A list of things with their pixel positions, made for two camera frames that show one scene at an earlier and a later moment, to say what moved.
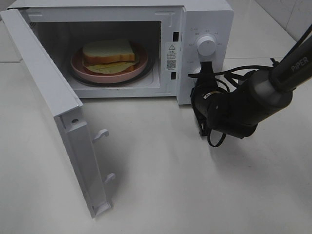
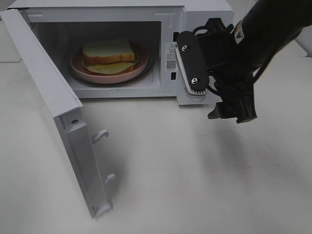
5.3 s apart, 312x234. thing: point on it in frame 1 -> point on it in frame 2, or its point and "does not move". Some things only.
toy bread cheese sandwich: (107, 56) does not move
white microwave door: (68, 110) does not move
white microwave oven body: (134, 49) does not move
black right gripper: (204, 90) -> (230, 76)
